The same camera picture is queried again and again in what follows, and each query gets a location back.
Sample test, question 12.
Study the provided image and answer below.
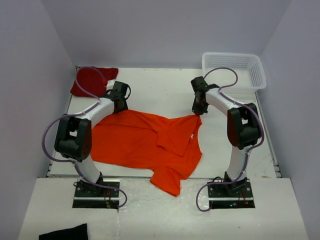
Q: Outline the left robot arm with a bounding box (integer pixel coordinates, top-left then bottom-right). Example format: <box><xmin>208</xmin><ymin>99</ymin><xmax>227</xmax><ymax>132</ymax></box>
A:
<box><xmin>54</xmin><ymin>81</ymin><xmax>131</xmax><ymax>197</ymax></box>

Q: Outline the black cloth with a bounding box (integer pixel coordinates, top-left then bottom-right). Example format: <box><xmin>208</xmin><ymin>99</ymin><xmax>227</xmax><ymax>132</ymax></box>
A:
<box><xmin>38</xmin><ymin>223</ymin><xmax>89</xmax><ymax>240</ymax></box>

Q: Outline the orange t shirt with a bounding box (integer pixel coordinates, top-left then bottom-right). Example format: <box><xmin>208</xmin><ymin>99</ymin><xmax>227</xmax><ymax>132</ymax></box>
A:
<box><xmin>90</xmin><ymin>110</ymin><xmax>202</xmax><ymax>197</ymax></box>

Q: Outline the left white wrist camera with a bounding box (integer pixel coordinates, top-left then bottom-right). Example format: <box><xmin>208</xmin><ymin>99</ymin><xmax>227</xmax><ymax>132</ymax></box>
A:
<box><xmin>106</xmin><ymin>80</ymin><xmax>116</xmax><ymax>90</ymax></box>

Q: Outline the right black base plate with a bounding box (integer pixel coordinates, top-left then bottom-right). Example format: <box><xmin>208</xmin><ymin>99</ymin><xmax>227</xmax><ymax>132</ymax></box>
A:
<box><xmin>207</xmin><ymin>177</ymin><xmax>253</xmax><ymax>199</ymax></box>

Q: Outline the folded dark red shirt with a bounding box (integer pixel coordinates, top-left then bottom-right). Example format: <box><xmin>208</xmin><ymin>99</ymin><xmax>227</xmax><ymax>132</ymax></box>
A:
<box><xmin>76</xmin><ymin>67</ymin><xmax>119</xmax><ymax>97</ymax></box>

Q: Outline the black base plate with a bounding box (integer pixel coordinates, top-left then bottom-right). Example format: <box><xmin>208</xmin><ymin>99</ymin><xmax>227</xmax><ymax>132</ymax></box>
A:
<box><xmin>207</xmin><ymin>177</ymin><xmax>253</xmax><ymax>199</ymax></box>
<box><xmin>73</xmin><ymin>180</ymin><xmax>119</xmax><ymax>200</ymax></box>

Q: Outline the white plastic basket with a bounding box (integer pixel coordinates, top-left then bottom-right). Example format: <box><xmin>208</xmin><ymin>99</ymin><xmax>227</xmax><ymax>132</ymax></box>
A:
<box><xmin>201</xmin><ymin>52</ymin><xmax>267</xmax><ymax>95</ymax></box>

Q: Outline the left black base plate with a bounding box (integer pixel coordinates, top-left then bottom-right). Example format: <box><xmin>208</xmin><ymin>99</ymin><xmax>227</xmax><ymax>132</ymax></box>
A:
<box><xmin>73</xmin><ymin>180</ymin><xmax>119</xmax><ymax>200</ymax></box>

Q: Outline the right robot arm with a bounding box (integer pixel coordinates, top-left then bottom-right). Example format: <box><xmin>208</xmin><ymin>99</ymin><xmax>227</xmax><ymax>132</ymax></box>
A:
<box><xmin>190</xmin><ymin>76</ymin><xmax>264</xmax><ymax>197</ymax></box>

